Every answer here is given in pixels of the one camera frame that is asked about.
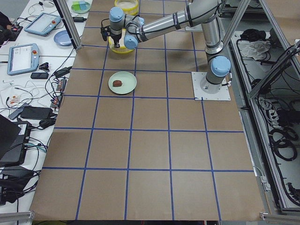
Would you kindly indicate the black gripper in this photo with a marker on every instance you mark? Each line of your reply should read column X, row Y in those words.
column 116, row 37

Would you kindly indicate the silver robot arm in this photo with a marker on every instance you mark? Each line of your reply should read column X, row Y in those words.
column 134, row 30

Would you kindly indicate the middle yellow bamboo steamer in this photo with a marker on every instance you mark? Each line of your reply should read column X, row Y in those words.
column 122, row 49

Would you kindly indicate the brown steamed bun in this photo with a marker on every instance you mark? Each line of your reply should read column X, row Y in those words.
column 117, row 83

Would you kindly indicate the light green plate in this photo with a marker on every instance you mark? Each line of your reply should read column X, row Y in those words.
column 129, row 82

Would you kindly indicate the green dish with blocks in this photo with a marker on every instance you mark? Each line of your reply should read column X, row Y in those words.
column 80, row 6

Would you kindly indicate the blue plate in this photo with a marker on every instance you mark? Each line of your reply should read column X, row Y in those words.
column 62, row 38

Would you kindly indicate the upper teach pendant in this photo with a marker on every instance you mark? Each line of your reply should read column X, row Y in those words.
column 43, row 24

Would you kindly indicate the teach pendant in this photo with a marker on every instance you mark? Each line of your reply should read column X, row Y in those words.
column 23, row 59
column 43, row 24

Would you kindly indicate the black phone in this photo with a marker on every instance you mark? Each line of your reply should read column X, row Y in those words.
column 39, row 75

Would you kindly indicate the lower teach pendant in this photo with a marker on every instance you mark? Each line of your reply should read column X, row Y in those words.
column 23, row 59

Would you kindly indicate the black power adapter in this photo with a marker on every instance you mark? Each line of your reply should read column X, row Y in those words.
column 36, row 113

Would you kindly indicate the black laptop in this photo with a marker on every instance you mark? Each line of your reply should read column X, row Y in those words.
column 13, row 137

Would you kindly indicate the white crumpled cloth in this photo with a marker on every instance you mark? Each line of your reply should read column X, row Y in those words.
column 256, row 50

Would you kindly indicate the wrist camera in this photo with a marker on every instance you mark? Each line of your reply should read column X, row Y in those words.
column 105, row 32

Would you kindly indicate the aluminium frame post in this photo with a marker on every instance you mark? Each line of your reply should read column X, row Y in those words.
column 65, row 15

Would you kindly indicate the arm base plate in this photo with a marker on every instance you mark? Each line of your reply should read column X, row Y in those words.
column 203, row 90

